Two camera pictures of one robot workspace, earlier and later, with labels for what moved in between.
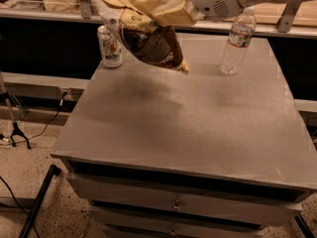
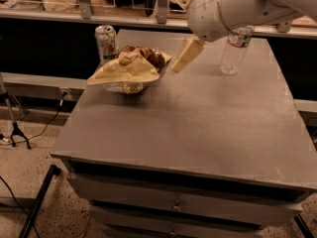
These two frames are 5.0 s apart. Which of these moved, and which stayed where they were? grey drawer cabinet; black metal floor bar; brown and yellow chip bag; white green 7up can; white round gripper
Moved: white round gripper; brown and yellow chip bag
Stayed: black metal floor bar; grey drawer cabinet; white green 7up can
